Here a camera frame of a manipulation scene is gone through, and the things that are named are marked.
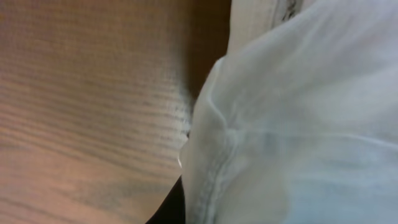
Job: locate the white graphic t-shirt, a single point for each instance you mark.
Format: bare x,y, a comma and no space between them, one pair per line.
297,123

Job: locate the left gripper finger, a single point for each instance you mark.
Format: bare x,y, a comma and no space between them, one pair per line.
172,209

